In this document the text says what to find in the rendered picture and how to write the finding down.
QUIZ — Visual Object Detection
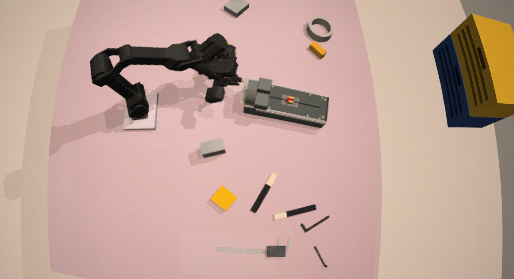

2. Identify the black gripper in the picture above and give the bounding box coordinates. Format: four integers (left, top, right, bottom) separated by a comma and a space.
198, 45, 239, 104

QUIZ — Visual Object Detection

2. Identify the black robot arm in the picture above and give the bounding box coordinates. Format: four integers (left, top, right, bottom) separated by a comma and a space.
90, 33, 239, 120

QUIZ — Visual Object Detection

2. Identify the dark grey hollow cylinder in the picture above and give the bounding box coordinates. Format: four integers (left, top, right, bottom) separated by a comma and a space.
306, 16, 334, 42

